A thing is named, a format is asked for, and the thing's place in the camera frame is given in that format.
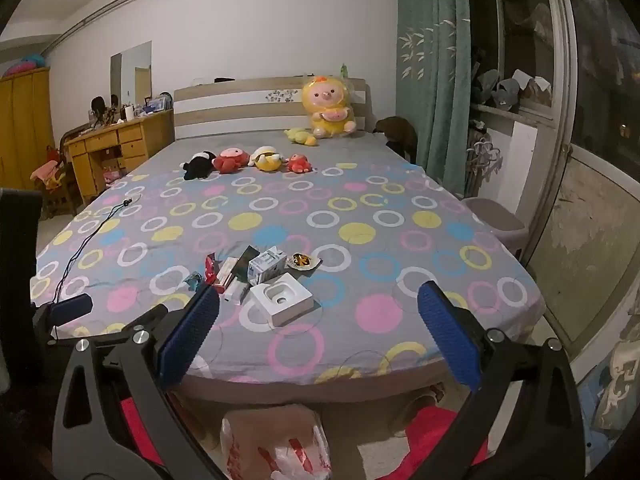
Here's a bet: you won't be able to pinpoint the yellow green small plush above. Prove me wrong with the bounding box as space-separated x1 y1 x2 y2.
284 127 319 147

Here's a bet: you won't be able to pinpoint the window frame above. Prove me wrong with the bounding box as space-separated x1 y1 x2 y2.
470 0 640 361

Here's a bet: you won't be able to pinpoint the dark green box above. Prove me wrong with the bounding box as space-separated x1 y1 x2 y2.
235 245 261 281

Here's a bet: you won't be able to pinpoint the grey plastic stool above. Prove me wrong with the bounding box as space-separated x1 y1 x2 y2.
460 197 528 261

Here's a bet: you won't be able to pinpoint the blue white printed cloth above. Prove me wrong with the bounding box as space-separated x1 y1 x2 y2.
575 310 640 441

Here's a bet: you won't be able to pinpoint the white red print plastic bag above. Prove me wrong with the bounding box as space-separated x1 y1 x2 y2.
220 402 333 480

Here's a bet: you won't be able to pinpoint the wall mirror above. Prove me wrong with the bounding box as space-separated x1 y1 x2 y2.
110 41 152 111

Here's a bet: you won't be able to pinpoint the pink clothes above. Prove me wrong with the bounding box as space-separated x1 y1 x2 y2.
31 160 63 183

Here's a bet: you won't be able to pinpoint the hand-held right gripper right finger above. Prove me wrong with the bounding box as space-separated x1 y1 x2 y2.
417 280 586 480

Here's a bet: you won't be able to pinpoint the black white plush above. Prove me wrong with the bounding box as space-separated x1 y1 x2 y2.
180 151 217 181

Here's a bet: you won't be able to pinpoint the large yellow pig plush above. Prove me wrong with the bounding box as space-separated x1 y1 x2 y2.
300 74 358 140

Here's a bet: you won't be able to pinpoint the yellow wooden wardrobe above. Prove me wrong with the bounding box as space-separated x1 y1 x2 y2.
0 66 56 191

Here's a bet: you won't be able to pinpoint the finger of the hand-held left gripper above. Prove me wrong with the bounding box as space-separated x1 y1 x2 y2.
32 294 95 345

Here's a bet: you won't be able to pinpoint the yellow plush with white cap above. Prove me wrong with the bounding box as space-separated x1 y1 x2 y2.
248 145 283 173

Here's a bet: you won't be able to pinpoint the person's right leg red pants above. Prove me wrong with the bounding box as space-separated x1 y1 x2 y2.
370 405 488 480

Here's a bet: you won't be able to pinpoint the white blue milk carton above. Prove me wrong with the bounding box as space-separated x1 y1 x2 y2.
247 246 287 284

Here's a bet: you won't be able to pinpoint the person's left leg red pants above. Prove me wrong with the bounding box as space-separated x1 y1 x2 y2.
117 395 166 476

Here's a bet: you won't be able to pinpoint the grey caps pile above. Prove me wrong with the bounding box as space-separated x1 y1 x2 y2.
472 67 553 111

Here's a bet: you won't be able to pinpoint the red plush with pink face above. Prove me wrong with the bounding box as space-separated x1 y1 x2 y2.
212 147 251 174

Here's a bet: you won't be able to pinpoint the brown garment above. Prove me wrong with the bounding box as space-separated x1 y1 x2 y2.
372 116 418 163

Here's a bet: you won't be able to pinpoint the black cable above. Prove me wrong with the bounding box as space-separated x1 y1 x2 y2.
50 199 141 341

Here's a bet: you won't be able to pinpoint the grey circle print bedsheet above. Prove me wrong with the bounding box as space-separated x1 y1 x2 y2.
30 130 546 386

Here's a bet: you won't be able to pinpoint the pink boxes under desk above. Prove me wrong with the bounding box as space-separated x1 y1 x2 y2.
100 152 126 183

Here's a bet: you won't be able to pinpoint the wooden chair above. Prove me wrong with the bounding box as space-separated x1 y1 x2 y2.
30 127 83 221

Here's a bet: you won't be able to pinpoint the person's leg red pants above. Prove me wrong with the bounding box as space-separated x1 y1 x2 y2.
370 405 488 480
117 395 166 476

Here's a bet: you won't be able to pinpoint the white board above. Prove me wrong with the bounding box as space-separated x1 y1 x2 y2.
510 120 543 221

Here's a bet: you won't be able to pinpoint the white tray box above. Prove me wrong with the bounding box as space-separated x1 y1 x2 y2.
249 273 315 327

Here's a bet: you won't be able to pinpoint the yellow black round wrapper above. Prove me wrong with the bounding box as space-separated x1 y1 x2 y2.
286 252 323 271

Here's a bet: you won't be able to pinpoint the green leaf print curtain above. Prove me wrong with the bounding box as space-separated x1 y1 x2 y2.
396 0 473 198

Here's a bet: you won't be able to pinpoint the white clothes hangers bundle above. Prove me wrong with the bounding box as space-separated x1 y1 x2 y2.
465 140 503 196

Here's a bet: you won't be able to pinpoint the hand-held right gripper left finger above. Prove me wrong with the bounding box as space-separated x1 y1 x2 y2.
52 285 221 480

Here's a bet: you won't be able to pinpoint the yellow wooden desk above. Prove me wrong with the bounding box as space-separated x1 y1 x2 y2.
65 109 176 206

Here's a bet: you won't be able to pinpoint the small white box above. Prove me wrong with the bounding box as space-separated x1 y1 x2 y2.
222 280 248 305

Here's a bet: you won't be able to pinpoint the pink blue inflatable ring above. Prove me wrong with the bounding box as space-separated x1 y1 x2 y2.
2 52 48 78

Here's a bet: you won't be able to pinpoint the red white long box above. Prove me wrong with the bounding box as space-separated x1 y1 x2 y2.
212 256 240 291

